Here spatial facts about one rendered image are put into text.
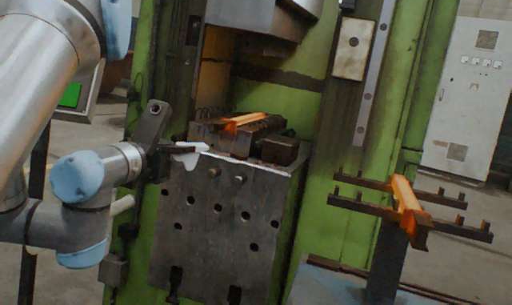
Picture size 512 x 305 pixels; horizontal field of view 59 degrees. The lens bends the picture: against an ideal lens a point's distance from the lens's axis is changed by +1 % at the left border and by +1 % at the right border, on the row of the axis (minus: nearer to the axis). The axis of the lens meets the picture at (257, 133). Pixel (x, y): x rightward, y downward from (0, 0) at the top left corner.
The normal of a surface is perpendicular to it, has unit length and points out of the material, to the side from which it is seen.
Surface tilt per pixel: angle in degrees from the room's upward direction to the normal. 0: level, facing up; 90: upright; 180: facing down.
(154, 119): 59
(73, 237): 90
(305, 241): 90
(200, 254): 90
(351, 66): 90
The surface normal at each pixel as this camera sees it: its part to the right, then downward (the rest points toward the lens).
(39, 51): 0.75, -0.40
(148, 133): -0.15, -0.40
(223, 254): -0.30, 0.12
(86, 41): 0.64, 0.49
